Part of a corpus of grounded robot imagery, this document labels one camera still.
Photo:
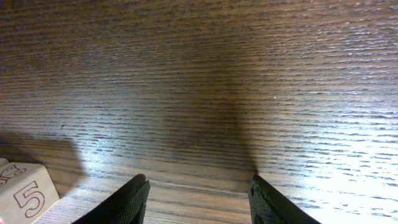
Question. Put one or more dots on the wooden block with 5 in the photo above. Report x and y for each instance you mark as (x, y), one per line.
(27, 192)

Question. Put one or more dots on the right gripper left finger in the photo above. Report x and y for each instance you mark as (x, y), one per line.
(126, 206)

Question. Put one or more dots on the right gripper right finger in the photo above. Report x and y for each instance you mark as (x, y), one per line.
(269, 206)

